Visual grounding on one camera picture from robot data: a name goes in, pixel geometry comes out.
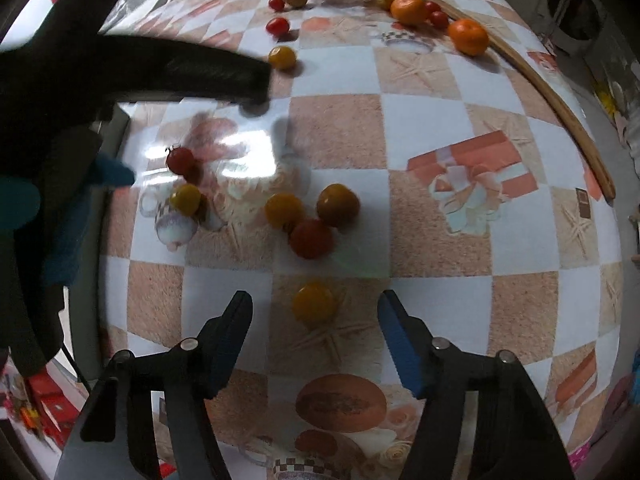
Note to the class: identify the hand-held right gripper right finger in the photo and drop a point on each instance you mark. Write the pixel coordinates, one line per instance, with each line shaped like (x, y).
(402, 350)

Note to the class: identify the long wooden stick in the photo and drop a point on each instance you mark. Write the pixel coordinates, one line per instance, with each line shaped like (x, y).
(550, 95)

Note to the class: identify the white appliance with round opening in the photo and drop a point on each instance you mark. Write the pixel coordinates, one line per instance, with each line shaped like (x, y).
(575, 15)

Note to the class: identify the orange brown cherry tomato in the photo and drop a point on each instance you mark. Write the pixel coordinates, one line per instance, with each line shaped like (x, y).
(338, 205)

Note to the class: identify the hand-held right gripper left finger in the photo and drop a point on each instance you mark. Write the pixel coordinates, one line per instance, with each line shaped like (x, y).
(227, 360)

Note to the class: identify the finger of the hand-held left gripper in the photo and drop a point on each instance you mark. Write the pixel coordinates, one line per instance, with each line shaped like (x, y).
(112, 172)
(200, 72)

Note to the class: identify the red cardboard box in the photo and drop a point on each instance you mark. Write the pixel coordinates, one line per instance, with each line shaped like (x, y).
(55, 405)

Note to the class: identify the red cherry tomato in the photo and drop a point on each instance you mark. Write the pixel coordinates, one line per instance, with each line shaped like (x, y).
(311, 238)
(440, 20)
(433, 7)
(180, 160)
(277, 25)
(276, 3)

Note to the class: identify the checkered printed tablecloth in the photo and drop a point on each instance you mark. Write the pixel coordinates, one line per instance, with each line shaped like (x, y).
(425, 260)

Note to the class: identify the orange mandarin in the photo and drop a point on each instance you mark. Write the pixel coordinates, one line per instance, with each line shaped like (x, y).
(468, 36)
(410, 10)

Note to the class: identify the yellow cherry tomato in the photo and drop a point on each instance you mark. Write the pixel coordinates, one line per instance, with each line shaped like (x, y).
(282, 209)
(313, 302)
(185, 198)
(282, 57)

